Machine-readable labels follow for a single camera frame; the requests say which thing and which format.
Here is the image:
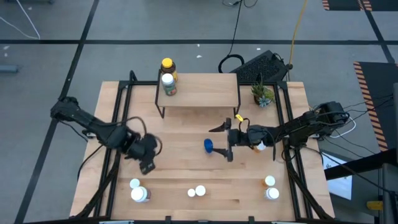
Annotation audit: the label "white cable loop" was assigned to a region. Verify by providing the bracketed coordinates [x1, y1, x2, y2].
[329, 116, 357, 139]

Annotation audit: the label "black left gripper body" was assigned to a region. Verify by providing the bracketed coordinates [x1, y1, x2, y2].
[126, 133, 159, 163]

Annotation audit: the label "yellow hanging cable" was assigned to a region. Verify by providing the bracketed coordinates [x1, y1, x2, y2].
[288, 0, 309, 68]

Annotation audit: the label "wooden shelf black legs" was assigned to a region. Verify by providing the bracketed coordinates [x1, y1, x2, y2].
[154, 70, 242, 119]

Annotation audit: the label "grey post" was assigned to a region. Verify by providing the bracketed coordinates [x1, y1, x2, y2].
[382, 163, 398, 224]

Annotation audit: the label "white sheet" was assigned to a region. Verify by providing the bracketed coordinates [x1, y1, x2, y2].
[322, 152, 354, 202]

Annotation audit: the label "potted succulent plant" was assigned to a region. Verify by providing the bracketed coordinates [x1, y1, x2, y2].
[250, 74, 276, 109]

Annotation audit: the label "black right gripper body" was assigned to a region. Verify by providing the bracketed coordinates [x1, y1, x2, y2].
[226, 118, 252, 162]

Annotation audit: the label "white floor cable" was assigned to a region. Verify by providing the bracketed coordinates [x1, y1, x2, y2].
[0, 0, 41, 40]

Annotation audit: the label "yellow cap amber bottle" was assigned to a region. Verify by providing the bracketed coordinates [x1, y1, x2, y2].
[160, 57, 179, 82]

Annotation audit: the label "yellow floor object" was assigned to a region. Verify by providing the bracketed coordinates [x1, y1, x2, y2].
[366, 200, 384, 212]

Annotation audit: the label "white cap maroon label bottle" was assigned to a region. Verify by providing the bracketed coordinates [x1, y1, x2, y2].
[160, 73, 178, 96]

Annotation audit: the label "blue cap bottle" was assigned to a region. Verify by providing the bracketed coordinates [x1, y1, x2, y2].
[203, 138, 215, 154]

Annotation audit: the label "black striped floor mat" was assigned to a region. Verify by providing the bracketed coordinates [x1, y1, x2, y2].
[353, 61, 398, 153]
[322, 0, 398, 12]

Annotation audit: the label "black stand beam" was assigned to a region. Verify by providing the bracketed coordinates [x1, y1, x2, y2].
[325, 147, 398, 181]

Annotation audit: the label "white cap clear bottle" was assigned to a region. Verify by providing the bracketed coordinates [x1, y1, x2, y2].
[264, 187, 280, 200]

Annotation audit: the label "large white cap bottle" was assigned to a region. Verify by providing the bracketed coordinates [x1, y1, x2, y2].
[130, 185, 152, 203]

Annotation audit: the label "black keyboard device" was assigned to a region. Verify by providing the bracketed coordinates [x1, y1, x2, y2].
[231, 49, 293, 83]

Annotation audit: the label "grey floor bracket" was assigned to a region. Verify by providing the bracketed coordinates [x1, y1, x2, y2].
[0, 64, 19, 74]

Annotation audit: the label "black hanging cable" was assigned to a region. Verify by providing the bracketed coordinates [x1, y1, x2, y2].
[217, 0, 246, 75]

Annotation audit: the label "black table frame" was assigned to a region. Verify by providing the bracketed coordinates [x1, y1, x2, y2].
[74, 70, 335, 224]

